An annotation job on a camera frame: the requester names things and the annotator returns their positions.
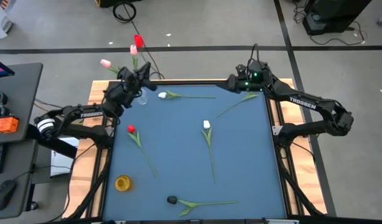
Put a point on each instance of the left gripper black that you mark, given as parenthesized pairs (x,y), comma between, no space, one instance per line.
(124,90)

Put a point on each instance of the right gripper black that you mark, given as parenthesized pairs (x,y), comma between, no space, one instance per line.
(250,79)

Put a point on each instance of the white artificial tulip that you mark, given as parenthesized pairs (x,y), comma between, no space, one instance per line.
(162,95)
(206,124)

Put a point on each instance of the black artificial tulip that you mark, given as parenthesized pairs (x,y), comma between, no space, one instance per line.
(172,199)
(250,96)

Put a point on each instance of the pink artificial tulip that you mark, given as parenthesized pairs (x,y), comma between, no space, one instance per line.
(105,63)
(133,49)

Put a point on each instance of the red artificial tulip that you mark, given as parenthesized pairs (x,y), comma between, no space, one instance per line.
(138,41)
(131,128)

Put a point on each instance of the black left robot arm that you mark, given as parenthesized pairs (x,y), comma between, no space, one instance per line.
(72,112)

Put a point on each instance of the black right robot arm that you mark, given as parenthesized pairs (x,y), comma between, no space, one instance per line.
(303,102)

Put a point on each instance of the clear glass vase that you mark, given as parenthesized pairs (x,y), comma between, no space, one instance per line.
(142,99)

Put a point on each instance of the yellow glass vase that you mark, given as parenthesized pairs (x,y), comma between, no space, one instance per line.
(122,183)

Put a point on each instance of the blue table mat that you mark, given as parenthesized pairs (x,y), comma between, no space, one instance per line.
(178,149)

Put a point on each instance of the black support beam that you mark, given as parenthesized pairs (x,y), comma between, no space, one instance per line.
(60,149)

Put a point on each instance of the grey desk top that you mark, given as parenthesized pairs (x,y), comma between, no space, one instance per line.
(23,93)

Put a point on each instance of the black floor machine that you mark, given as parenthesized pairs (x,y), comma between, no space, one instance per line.
(334,12)

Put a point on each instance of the orange box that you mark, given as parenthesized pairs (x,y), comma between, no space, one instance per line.
(7,125)

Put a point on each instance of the black headphones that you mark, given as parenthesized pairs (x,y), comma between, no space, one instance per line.
(1,112)

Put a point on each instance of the grey keyboard shelf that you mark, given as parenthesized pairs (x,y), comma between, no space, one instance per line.
(16,161)

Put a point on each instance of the black desk caster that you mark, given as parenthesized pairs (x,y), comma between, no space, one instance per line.
(34,205)

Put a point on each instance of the black computer mouse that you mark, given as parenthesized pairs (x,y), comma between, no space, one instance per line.
(4,193)

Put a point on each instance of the white frame bracket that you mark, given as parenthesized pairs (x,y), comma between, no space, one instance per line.
(108,222)
(281,221)

